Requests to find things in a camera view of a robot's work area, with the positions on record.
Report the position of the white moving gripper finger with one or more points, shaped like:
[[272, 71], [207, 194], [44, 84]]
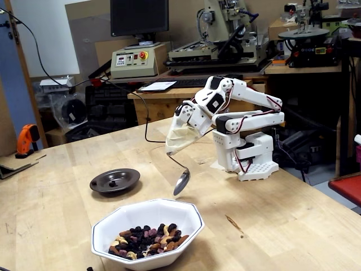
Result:
[[187, 114]]

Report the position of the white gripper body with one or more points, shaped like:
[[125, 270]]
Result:
[[189, 118]]

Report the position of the white fixed gripper finger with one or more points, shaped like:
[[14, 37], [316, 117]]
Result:
[[203, 131]]

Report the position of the bent metal spoon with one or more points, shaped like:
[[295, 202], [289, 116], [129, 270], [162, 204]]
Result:
[[182, 182]]

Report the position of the dark raisin pieces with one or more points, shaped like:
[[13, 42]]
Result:
[[113, 185]]

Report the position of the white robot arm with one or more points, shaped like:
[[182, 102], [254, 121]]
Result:
[[253, 121]]

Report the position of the brown round plate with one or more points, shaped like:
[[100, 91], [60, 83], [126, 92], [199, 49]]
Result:
[[124, 176]]

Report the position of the white octagonal bowl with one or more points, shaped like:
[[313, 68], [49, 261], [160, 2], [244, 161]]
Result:
[[146, 211]]

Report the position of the cream masking tape wrap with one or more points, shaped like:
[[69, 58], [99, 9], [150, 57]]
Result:
[[180, 139]]

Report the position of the wooden workbench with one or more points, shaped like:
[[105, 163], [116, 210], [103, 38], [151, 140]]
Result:
[[158, 104]]

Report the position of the black keyboard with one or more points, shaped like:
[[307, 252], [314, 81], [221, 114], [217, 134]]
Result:
[[191, 82]]

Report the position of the white tape sheet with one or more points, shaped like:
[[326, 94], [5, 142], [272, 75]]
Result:
[[217, 165]]

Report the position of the white paper sheet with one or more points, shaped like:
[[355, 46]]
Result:
[[156, 86]]

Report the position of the beige machine control box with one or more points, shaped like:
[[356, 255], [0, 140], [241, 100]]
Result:
[[132, 63]]

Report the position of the black plastic crate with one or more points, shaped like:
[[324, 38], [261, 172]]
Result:
[[107, 107]]

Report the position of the wooden side table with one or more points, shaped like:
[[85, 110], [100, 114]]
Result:
[[282, 69]]

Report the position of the beige CNC milling machine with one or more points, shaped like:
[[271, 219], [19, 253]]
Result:
[[222, 17]]

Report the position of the black computer monitor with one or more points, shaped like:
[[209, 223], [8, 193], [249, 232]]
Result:
[[138, 17]]

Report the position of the black spool in plastic bag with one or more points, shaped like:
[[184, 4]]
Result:
[[73, 110]]

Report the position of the brown cardboard box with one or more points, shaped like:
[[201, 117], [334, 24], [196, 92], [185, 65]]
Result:
[[277, 29]]

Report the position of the nut and raisin mix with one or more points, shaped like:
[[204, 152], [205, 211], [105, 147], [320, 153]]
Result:
[[141, 240]]

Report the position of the large brown board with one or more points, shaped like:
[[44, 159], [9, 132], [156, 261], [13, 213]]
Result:
[[84, 42]]

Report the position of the black scroll saw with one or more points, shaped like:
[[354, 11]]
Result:
[[310, 52]]

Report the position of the small white box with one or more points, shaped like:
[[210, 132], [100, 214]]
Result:
[[53, 84]]

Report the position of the red wooden chair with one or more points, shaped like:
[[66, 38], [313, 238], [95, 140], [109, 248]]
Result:
[[348, 186]]

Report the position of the orange and black tool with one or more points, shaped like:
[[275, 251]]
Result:
[[26, 135]]

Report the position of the green box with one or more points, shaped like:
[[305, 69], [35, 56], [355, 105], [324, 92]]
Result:
[[335, 25]]

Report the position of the blue door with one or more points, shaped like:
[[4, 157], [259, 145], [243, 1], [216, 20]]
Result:
[[11, 84]]

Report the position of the flat cardboard pieces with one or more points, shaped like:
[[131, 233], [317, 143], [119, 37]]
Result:
[[14, 166]]

